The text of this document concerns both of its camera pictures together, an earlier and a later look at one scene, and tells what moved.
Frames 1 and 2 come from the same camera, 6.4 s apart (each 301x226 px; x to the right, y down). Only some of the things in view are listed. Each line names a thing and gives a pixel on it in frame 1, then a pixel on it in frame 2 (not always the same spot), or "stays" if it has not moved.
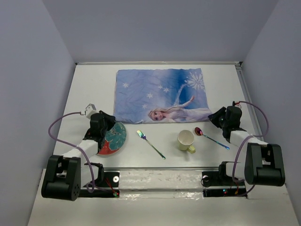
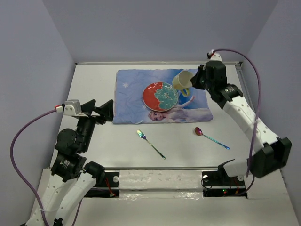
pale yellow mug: (186, 139) → (182, 81)
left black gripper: (109, 119) → (106, 109)
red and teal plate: (114, 140) → (160, 96)
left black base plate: (112, 181) stays
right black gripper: (213, 117) → (195, 79)
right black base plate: (217, 183) stays
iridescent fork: (141, 135) stays
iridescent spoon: (198, 132) stays
